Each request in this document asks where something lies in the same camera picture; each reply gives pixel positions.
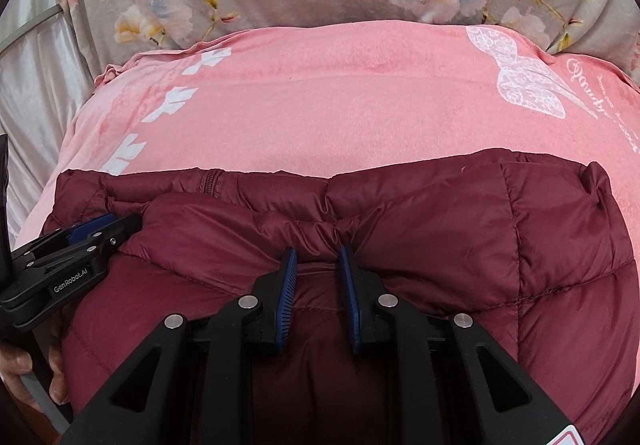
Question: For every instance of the grey metal rail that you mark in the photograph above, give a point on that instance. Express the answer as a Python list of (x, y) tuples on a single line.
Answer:
[(30, 27)]

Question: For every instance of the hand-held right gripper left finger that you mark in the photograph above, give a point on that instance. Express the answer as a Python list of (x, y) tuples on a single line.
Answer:
[(286, 297)]

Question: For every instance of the pink printed blanket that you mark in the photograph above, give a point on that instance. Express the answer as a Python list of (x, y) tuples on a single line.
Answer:
[(325, 100)]

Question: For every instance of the person's left hand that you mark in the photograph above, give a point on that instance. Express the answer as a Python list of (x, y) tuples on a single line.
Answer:
[(20, 360)]

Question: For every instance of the white satin curtain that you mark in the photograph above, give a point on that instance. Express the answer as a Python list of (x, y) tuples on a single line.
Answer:
[(35, 95)]

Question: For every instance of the maroon puffer jacket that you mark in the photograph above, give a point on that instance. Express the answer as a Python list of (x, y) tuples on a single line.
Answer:
[(450, 235)]

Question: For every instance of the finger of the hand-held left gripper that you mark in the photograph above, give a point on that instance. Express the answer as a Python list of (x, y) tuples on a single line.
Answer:
[(115, 232), (92, 227)]

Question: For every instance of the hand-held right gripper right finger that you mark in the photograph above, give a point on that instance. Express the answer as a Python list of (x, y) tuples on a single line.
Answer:
[(348, 297)]

